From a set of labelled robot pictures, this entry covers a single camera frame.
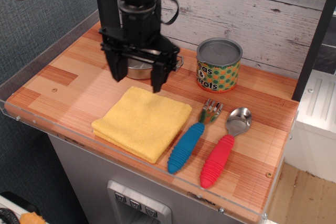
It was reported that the orange object bottom left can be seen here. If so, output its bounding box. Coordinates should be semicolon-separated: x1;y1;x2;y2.
19;212;46;224

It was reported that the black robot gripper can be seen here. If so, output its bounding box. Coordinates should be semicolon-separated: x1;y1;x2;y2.
99;1;180;93

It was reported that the red handled spoon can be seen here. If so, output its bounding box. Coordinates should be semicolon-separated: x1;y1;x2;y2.
200;107;252;188

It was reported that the yellow rag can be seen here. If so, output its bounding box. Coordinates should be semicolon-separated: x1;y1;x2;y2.
91;87;192;164

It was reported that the small steel pot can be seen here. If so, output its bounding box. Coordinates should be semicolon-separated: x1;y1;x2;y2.
125;55;184;80

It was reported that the dark vertical post right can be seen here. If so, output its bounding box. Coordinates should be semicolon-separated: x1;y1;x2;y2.
291;0;335;102

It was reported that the white toy sink unit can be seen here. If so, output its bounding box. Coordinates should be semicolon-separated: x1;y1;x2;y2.
285;70;335;182

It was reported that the blue handled fork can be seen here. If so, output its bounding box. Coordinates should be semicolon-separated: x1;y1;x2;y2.
167;99;223;174

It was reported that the peas and carrots toy can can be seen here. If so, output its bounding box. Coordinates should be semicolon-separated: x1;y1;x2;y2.
196;38;243;93

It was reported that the clear acrylic table guard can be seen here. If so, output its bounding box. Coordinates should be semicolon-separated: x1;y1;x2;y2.
1;13;298;223

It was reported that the silver dispenser button panel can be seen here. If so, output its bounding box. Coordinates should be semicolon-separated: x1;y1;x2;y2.
107;180;172;223

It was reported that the grey toy fridge cabinet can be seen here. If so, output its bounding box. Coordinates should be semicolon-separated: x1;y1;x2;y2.
49;135;239;223

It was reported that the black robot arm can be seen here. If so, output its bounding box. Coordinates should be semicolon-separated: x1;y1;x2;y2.
97;0;180;93

